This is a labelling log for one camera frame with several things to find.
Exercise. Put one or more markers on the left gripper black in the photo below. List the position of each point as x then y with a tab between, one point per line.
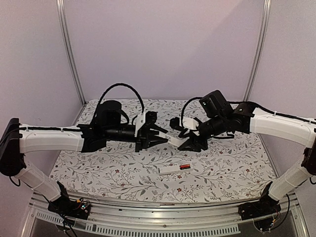
145	136

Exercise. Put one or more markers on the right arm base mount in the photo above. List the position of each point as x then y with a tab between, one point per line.
264	206

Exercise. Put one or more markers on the white remote control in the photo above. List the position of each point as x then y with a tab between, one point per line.
171	169

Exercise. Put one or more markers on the white remote battery cover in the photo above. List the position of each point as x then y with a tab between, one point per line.
170	139

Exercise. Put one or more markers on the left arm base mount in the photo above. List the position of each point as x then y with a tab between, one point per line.
79	208

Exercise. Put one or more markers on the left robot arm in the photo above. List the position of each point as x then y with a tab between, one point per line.
19	139

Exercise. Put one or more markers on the floral patterned table mat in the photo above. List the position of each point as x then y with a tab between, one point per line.
229	169

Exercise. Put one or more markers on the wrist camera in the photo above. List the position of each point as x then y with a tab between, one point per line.
145	118
179	124

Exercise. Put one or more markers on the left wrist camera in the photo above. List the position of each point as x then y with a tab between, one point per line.
145	118

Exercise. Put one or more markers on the red black battery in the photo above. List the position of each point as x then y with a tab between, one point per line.
185	165

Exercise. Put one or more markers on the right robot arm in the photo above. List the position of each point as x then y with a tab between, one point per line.
249	117

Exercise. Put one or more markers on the left aluminium frame post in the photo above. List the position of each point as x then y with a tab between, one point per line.
69	51

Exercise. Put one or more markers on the right aluminium frame post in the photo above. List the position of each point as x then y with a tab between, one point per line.
259	49

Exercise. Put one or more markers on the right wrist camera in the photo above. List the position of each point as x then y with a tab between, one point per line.
179	124

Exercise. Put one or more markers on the aluminium frame post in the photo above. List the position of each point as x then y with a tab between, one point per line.
69	51
259	49

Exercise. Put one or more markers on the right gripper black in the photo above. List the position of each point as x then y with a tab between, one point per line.
194	142

